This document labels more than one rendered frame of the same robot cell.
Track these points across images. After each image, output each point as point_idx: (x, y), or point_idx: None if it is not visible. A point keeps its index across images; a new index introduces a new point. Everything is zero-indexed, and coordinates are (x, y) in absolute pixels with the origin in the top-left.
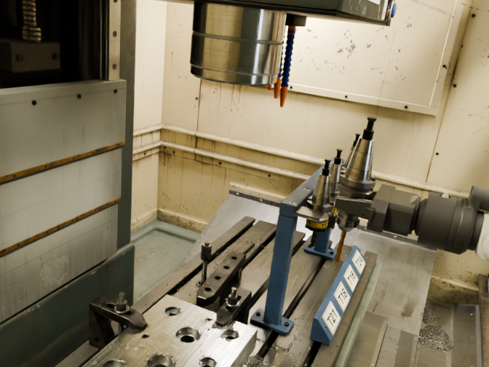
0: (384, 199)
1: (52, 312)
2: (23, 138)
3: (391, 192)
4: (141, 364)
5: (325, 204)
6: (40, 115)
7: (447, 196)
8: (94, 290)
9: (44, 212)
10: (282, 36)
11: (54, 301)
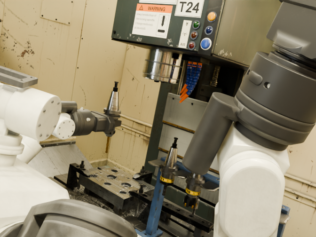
0: (94, 111)
1: (181, 200)
2: (185, 114)
3: (100, 114)
4: (113, 174)
5: (164, 164)
6: (193, 109)
7: (80, 108)
8: (204, 215)
9: (185, 149)
10: (154, 59)
11: (183, 196)
